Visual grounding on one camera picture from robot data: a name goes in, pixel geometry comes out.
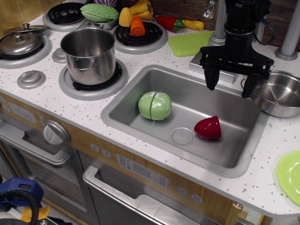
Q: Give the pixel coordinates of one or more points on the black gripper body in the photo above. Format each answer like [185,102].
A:
[237,60]

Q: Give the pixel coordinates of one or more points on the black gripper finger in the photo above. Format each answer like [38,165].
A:
[211,75]
[250,85]

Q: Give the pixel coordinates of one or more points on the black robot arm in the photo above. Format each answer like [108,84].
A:
[242,17]

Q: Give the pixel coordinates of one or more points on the steel pan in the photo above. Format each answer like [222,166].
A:
[279,95]

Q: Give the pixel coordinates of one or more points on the grey sink basin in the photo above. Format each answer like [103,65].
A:
[242,122]

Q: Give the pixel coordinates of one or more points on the green cutting board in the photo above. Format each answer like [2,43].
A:
[189,44]

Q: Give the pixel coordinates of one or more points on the grey support pole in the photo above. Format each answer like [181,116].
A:
[288,50]

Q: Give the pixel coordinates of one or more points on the yellow toy squash piece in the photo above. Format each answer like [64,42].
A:
[195,25]

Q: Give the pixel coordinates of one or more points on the red toy pepper half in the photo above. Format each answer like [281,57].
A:
[208,128]

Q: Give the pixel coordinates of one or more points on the red toy chili pepper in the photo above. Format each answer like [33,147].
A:
[170,23]

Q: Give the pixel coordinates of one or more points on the back right stove burner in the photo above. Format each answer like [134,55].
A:
[154,38]

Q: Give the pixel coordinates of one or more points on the stove burner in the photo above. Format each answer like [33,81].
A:
[29,60]
[64,17]
[94,92]
[154,38]

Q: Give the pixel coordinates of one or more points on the green toy cabbage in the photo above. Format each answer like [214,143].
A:
[155,105]

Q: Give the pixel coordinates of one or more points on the orange toy carrot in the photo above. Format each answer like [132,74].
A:
[137,27]

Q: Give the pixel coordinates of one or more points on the yellow toy bell pepper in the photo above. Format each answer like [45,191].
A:
[143,9]

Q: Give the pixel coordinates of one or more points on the green plate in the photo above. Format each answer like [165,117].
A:
[288,174]

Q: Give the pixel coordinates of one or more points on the yellow toy corn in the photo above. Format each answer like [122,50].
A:
[125,18]

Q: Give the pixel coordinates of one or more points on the small steel bowl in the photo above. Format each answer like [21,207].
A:
[106,25]

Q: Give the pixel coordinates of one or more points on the front stove burner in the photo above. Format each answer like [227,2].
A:
[94,92]

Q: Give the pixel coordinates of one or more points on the purple toy onion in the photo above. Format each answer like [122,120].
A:
[111,3]

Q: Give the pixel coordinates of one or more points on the tall steel pot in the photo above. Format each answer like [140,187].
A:
[89,54]

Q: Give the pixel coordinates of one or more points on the green bitter melon toy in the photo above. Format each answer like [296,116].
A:
[99,13]

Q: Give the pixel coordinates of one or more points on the grey dishwasher door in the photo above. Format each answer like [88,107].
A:
[129,190]

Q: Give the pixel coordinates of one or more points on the small grey stove knob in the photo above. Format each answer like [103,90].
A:
[58,56]

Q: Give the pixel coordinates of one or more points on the back left stove burner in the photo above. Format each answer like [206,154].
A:
[64,17]

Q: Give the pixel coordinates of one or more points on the grey oven dial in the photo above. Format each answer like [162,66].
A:
[54,133]

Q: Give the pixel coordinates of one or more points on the small steel lid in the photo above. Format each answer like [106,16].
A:
[26,27]

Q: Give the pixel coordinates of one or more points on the steel pot lid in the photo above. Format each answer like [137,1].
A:
[20,43]

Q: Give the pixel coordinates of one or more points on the grey oven door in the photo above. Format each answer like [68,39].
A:
[57,169]

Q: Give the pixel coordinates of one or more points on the blue clamp tool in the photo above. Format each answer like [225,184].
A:
[20,192]

